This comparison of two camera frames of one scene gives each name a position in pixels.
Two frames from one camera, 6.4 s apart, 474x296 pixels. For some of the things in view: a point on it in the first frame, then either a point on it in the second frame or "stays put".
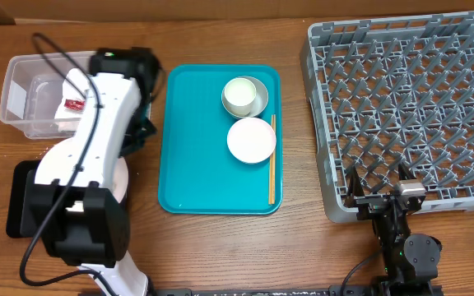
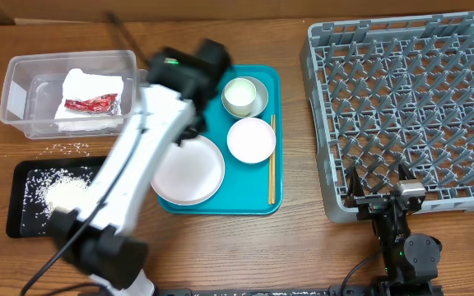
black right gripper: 370,204 stays put
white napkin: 81,81 stays put
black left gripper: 128,145 -> 193,128
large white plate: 55,164 -> 190,174
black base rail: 348,291 stays put
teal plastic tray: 199,174 stays put
